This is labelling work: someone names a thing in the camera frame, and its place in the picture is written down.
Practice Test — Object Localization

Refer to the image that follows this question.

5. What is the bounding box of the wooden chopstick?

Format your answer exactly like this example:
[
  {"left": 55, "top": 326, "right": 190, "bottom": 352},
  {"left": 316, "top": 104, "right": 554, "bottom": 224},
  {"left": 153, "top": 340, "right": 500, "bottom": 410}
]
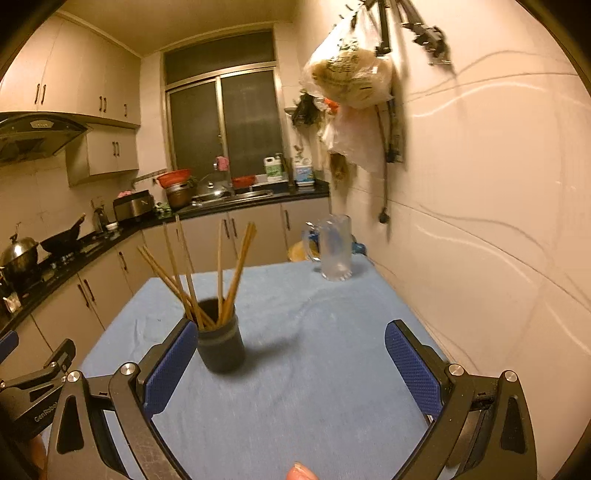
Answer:
[
  {"left": 175, "top": 215, "right": 205, "bottom": 331},
  {"left": 162, "top": 224, "right": 194, "bottom": 322},
  {"left": 216, "top": 220, "right": 224, "bottom": 326},
  {"left": 218, "top": 221, "right": 254, "bottom": 326},
  {"left": 136, "top": 248, "right": 215, "bottom": 329},
  {"left": 221, "top": 222, "right": 257, "bottom": 326},
  {"left": 140, "top": 244, "right": 218, "bottom": 328}
]

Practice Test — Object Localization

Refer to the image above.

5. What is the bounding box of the person left hand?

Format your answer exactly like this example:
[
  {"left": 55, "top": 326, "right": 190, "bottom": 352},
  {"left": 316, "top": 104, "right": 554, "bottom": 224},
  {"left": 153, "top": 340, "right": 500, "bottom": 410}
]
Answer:
[{"left": 27, "top": 435, "right": 47, "bottom": 480}]

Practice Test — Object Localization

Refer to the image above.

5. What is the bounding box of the person right hand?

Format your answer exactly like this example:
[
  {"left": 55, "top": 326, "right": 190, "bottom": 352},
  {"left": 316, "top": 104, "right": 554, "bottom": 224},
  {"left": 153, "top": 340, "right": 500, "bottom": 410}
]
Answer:
[{"left": 286, "top": 462, "right": 318, "bottom": 480}]

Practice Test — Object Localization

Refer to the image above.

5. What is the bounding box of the black chair back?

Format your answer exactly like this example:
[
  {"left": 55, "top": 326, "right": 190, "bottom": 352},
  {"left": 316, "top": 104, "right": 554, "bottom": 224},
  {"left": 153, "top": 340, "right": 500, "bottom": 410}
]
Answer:
[{"left": 446, "top": 409, "right": 489, "bottom": 469}]

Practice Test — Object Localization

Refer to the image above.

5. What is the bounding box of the steel lidded pot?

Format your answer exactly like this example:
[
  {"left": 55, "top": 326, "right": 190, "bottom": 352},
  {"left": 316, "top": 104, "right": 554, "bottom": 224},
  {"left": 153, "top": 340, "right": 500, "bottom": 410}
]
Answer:
[{"left": 1, "top": 223, "right": 39, "bottom": 290}]

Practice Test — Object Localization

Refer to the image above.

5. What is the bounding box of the blue towel table mat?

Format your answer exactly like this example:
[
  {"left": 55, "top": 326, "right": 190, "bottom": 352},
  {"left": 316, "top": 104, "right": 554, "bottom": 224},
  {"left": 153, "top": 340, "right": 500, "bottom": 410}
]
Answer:
[{"left": 41, "top": 254, "right": 459, "bottom": 480}]

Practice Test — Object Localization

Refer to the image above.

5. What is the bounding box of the black wok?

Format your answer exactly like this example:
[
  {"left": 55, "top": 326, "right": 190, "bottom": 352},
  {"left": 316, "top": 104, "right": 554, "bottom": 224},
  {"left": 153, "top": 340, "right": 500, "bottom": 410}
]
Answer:
[{"left": 41, "top": 214, "right": 86, "bottom": 256}]

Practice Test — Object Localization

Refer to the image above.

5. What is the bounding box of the dark utensil holder cup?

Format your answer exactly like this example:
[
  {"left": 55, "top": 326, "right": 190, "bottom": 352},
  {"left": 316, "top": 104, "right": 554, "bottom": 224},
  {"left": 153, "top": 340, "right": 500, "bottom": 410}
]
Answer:
[{"left": 189, "top": 298, "right": 245, "bottom": 374}]

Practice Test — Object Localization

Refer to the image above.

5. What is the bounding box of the electric kettle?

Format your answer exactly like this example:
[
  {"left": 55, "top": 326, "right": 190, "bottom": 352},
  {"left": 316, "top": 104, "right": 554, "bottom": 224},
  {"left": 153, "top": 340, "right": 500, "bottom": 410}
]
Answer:
[{"left": 93, "top": 206, "right": 109, "bottom": 233}]

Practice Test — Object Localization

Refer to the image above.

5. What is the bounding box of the clear glass mug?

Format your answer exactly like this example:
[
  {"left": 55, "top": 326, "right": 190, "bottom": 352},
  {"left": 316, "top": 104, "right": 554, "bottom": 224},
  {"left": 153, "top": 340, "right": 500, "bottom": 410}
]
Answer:
[{"left": 301, "top": 214, "right": 353, "bottom": 281}]

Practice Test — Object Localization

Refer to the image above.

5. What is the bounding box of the yellow plastic bag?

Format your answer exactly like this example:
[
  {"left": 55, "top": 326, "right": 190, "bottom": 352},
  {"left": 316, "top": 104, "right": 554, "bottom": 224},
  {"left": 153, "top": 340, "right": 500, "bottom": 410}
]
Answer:
[{"left": 287, "top": 240, "right": 320, "bottom": 262}]

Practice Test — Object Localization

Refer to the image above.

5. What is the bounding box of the blue label bottle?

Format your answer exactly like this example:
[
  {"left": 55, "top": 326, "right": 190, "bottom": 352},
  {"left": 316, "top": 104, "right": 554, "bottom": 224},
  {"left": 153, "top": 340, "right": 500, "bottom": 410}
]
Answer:
[{"left": 294, "top": 162, "right": 315, "bottom": 186}]

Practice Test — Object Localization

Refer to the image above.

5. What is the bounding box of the range hood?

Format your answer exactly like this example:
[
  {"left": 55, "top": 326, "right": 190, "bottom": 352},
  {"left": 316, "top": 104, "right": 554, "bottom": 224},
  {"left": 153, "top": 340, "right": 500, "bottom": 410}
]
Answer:
[{"left": 0, "top": 112, "right": 87, "bottom": 164}]

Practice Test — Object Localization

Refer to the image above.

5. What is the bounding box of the red basin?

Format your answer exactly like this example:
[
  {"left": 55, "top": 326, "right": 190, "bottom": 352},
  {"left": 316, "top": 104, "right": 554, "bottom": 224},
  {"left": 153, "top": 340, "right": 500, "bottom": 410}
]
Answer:
[{"left": 156, "top": 169, "right": 191, "bottom": 189}]

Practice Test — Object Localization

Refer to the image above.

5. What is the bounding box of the green label detergent jug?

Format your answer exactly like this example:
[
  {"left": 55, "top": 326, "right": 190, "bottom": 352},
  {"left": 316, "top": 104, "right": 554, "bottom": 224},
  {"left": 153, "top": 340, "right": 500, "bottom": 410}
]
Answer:
[{"left": 263, "top": 156, "right": 283, "bottom": 183}]

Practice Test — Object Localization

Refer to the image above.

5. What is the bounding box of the glass pot lid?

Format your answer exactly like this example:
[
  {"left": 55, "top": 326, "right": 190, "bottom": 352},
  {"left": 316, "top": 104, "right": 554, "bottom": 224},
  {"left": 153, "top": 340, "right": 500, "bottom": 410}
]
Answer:
[{"left": 195, "top": 172, "right": 231, "bottom": 201}]

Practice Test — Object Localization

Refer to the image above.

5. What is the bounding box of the red bowl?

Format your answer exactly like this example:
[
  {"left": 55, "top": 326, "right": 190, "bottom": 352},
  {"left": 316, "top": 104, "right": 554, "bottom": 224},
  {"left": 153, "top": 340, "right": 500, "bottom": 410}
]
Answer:
[{"left": 231, "top": 175, "right": 256, "bottom": 189}]

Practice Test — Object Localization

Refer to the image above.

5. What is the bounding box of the pink cloth on faucet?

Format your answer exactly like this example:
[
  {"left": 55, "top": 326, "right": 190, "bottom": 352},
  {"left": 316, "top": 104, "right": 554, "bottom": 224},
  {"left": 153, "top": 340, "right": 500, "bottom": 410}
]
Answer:
[{"left": 214, "top": 156, "right": 229, "bottom": 172}]

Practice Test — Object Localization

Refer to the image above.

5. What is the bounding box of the white plastic bag hanging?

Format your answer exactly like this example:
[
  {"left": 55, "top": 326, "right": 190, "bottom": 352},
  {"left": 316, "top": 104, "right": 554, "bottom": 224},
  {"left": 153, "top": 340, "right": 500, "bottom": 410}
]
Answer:
[{"left": 301, "top": 6, "right": 394, "bottom": 109}]

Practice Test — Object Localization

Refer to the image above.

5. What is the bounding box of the black power cable plug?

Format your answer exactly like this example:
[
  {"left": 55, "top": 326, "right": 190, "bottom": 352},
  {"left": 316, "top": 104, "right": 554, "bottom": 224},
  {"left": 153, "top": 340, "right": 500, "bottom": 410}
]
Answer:
[{"left": 375, "top": 100, "right": 396, "bottom": 224}]

